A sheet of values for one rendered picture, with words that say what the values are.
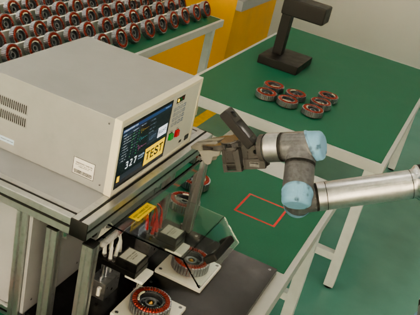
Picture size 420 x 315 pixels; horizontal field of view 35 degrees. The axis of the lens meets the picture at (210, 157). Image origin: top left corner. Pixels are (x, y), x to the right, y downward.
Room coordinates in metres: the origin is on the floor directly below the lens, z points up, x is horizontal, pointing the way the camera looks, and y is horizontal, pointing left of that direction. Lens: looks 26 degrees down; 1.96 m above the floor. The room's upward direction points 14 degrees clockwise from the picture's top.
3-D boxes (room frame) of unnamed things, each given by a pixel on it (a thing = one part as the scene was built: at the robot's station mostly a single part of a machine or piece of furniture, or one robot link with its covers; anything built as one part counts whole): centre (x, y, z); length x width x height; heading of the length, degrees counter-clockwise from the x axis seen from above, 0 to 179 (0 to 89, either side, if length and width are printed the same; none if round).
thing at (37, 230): (1.62, 0.26, 0.92); 0.66 x 0.01 x 0.30; 161
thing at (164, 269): (1.65, -0.02, 0.78); 0.15 x 0.15 x 0.01; 71
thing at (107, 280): (1.47, 0.20, 0.80); 0.07 x 0.05 x 0.06; 161
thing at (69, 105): (1.66, 0.32, 1.22); 0.44 x 0.39 x 0.20; 161
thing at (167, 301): (1.43, 0.06, 0.80); 0.11 x 0.11 x 0.04
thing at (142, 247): (1.70, 0.12, 0.80); 0.07 x 0.05 x 0.06; 161
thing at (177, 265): (1.65, -0.02, 0.80); 0.11 x 0.11 x 0.04
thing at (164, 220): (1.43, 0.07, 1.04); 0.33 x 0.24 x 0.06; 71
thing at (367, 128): (3.85, -0.56, 0.37); 1.85 x 1.10 x 0.75; 161
